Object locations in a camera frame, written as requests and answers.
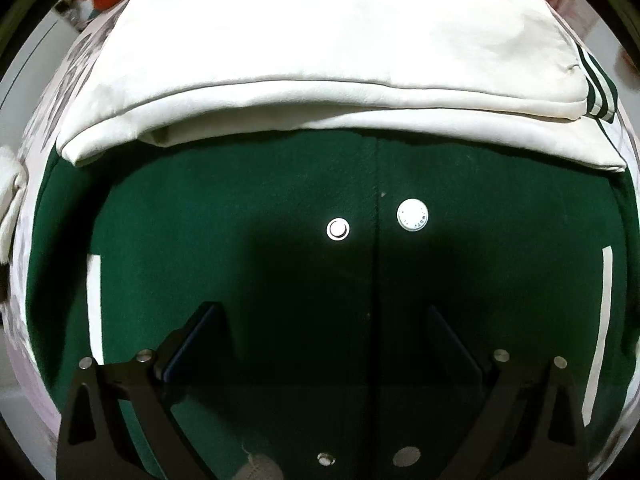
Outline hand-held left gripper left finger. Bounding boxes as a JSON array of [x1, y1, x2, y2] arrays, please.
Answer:
[[56, 302, 232, 480]]

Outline green varsity jacket cream sleeves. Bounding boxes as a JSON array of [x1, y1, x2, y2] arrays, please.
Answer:
[[25, 0, 632, 480]]

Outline white pillow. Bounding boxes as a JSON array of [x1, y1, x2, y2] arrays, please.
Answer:
[[0, 144, 30, 267]]

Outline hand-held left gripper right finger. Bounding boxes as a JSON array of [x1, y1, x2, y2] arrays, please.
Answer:
[[424, 304, 592, 480]]

